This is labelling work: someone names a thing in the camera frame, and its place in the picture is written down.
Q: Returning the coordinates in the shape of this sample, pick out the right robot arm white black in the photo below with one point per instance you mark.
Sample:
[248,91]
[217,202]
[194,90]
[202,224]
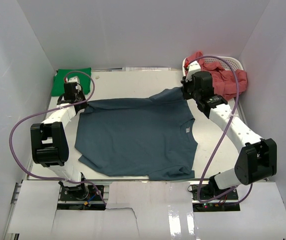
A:
[257,158]

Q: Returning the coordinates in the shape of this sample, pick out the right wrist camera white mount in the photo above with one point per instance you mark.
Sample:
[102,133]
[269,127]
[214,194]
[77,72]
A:
[190,68]

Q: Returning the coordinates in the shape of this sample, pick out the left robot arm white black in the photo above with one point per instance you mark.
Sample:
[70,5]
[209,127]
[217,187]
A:
[49,143]

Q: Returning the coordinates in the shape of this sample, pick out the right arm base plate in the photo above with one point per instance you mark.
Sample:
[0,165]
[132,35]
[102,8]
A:
[225,203]

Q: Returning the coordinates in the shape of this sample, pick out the folded green t shirt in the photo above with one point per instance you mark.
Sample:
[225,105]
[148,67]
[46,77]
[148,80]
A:
[58,80]

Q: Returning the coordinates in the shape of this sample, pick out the blue t shirt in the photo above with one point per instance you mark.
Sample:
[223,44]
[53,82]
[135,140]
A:
[139,137]

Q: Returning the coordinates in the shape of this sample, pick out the red t shirt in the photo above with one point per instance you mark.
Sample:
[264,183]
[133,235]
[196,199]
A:
[224,82]

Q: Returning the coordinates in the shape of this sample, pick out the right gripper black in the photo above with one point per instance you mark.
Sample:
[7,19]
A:
[185,84]

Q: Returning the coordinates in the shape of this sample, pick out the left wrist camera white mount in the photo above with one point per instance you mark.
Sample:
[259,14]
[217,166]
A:
[74,79]

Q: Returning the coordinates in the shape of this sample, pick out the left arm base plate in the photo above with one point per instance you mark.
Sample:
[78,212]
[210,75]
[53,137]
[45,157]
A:
[80,199]

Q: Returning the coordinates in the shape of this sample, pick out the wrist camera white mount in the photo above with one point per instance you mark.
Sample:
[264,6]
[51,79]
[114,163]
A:
[74,79]
[190,68]

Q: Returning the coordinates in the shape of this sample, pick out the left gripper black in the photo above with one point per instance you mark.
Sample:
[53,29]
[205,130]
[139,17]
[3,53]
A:
[80,93]

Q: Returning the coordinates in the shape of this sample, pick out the white perforated plastic basket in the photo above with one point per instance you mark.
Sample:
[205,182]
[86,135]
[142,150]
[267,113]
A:
[230,61]

